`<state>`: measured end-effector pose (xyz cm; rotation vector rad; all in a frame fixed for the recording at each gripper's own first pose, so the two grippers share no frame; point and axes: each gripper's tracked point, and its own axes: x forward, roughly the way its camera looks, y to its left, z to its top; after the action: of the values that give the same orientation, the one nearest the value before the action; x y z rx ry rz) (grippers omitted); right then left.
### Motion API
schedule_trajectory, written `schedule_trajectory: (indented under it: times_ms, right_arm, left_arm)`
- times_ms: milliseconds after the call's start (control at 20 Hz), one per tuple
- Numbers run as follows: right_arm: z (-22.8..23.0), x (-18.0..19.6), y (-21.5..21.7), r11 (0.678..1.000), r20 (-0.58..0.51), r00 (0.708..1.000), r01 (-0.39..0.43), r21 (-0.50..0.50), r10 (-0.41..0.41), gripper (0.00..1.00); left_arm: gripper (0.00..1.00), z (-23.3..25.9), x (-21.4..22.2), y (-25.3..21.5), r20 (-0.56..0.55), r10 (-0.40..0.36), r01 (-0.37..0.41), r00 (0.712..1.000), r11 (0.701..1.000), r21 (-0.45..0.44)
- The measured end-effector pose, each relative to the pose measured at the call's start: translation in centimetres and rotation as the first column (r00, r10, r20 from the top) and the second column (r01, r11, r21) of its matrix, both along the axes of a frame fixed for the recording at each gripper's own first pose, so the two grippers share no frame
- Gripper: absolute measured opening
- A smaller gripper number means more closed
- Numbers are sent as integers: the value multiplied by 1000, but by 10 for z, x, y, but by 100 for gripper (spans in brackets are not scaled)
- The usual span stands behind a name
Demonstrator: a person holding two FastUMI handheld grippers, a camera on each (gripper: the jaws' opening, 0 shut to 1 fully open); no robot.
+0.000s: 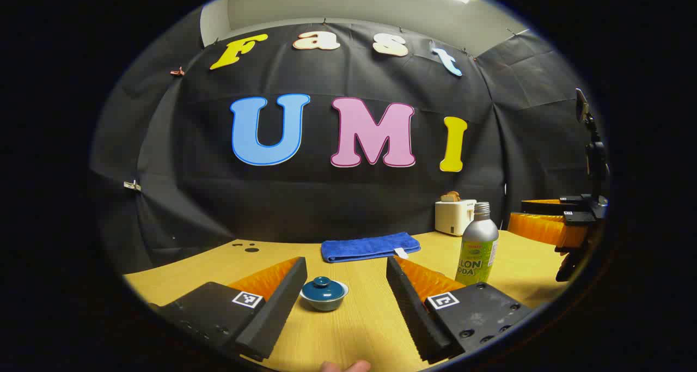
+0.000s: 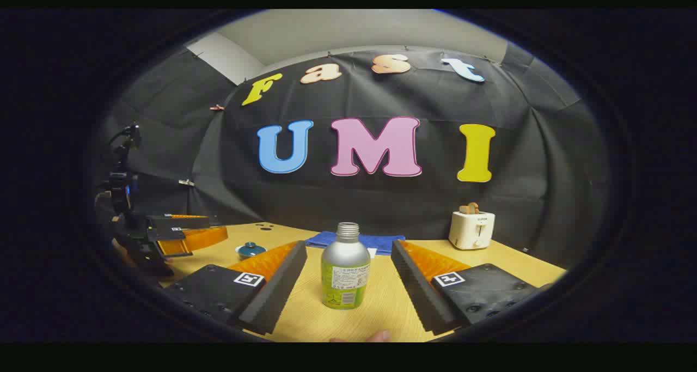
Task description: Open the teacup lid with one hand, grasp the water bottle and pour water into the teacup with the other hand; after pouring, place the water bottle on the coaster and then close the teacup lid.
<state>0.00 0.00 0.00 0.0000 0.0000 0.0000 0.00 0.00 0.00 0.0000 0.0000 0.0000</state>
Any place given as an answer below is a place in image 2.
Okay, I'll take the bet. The white toaster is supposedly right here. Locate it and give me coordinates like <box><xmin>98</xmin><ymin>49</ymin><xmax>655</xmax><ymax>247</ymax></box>
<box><xmin>448</xmin><ymin>210</ymin><xmax>496</xmax><ymax>251</ymax></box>

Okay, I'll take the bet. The black backdrop cloth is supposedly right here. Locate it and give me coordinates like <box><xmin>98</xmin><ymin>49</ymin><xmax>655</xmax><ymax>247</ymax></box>
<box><xmin>95</xmin><ymin>45</ymin><xmax>610</xmax><ymax>269</ymax></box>

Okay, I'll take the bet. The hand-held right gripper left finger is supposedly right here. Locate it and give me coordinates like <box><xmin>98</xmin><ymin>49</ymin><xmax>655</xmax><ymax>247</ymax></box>
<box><xmin>162</xmin><ymin>240</ymin><xmax>308</xmax><ymax>336</ymax></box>

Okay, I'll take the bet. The blue folded towel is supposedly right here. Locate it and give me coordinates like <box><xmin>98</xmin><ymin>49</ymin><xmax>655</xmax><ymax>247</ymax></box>
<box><xmin>305</xmin><ymin>231</ymin><xmax>406</xmax><ymax>256</ymax></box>

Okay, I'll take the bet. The silver green water bottle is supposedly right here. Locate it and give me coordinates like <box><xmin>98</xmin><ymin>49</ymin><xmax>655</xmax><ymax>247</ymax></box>
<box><xmin>321</xmin><ymin>222</ymin><xmax>371</xmax><ymax>310</ymax></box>

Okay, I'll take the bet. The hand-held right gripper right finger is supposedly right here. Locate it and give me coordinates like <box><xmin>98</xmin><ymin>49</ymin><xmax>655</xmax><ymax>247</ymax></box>
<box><xmin>390</xmin><ymin>239</ymin><xmax>545</xmax><ymax>336</ymax></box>

